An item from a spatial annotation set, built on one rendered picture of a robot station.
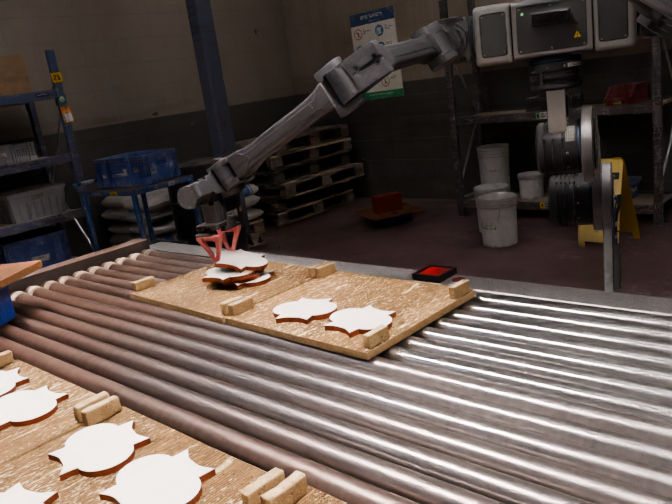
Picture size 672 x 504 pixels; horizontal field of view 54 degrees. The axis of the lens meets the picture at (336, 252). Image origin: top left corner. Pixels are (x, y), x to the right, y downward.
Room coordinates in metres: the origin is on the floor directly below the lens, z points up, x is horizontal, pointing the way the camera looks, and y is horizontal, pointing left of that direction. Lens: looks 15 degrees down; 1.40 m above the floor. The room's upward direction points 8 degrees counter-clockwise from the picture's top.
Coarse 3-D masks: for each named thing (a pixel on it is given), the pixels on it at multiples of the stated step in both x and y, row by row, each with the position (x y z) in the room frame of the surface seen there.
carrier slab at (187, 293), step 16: (192, 272) 1.78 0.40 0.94; (288, 272) 1.64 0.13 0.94; (304, 272) 1.62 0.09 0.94; (160, 288) 1.66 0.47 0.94; (176, 288) 1.64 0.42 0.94; (192, 288) 1.62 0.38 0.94; (208, 288) 1.60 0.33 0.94; (224, 288) 1.58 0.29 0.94; (256, 288) 1.54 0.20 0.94; (272, 288) 1.52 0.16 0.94; (288, 288) 1.50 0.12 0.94; (160, 304) 1.55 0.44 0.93; (176, 304) 1.50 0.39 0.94; (192, 304) 1.49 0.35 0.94; (208, 304) 1.47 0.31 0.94; (224, 320) 1.37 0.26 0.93
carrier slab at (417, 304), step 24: (312, 288) 1.48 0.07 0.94; (336, 288) 1.45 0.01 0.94; (360, 288) 1.43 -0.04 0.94; (384, 288) 1.40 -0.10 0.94; (408, 288) 1.38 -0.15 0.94; (432, 288) 1.36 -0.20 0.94; (264, 312) 1.36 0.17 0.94; (408, 312) 1.23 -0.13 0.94; (432, 312) 1.21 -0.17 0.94; (288, 336) 1.21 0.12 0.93; (312, 336) 1.18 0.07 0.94; (336, 336) 1.16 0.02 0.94; (360, 336) 1.14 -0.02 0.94
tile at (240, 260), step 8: (224, 256) 1.63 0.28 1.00; (232, 256) 1.63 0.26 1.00; (240, 256) 1.64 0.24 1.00; (248, 256) 1.64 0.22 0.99; (256, 256) 1.64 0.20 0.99; (264, 256) 1.67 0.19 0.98; (216, 264) 1.58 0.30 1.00; (224, 264) 1.58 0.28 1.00; (232, 264) 1.58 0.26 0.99; (240, 264) 1.58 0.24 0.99; (248, 264) 1.58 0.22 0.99; (256, 264) 1.59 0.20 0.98; (264, 264) 1.59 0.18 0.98; (240, 272) 1.56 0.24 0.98
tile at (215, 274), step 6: (210, 270) 1.64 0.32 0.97; (216, 270) 1.63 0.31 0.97; (222, 270) 1.62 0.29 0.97; (228, 270) 1.61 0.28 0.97; (234, 270) 1.60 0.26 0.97; (246, 270) 1.59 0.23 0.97; (210, 276) 1.58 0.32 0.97; (216, 276) 1.57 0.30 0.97; (222, 276) 1.56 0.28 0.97; (228, 276) 1.56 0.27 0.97; (234, 276) 1.55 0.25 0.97; (240, 276) 1.55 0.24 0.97; (246, 276) 1.56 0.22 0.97; (222, 282) 1.54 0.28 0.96
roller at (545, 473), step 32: (64, 320) 1.56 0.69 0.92; (160, 352) 1.26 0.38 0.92; (256, 384) 1.05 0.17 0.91; (288, 384) 1.02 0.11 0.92; (352, 416) 0.90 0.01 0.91; (384, 416) 0.87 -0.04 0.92; (448, 448) 0.78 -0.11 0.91; (480, 448) 0.75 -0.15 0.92; (544, 480) 0.68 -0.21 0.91; (576, 480) 0.66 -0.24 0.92; (608, 480) 0.65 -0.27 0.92
